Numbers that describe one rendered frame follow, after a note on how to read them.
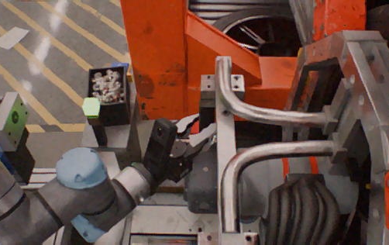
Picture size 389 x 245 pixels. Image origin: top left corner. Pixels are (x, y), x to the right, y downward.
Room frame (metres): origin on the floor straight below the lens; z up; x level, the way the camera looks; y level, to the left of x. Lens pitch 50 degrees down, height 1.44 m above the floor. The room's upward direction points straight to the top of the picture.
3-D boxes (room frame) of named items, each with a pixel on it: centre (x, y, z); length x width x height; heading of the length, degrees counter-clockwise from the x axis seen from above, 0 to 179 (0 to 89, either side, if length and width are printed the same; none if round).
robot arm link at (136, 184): (0.36, 0.13, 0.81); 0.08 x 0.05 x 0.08; 46
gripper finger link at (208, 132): (0.48, -0.02, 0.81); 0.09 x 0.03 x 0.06; 126
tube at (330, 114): (0.45, -0.13, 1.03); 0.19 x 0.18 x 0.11; 89
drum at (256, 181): (0.35, -0.18, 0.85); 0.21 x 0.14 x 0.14; 89
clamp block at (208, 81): (0.53, -0.05, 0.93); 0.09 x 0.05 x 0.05; 89
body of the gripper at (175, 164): (0.42, 0.07, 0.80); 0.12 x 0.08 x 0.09; 136
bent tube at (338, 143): (0.26, -0.13, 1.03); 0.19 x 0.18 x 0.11; 89
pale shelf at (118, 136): (0.94, 0.32, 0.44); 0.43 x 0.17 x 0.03; 179
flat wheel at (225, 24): (1.21, -0.34, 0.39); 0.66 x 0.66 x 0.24
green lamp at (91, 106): (0.74, 0.33, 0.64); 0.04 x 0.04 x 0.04; 89
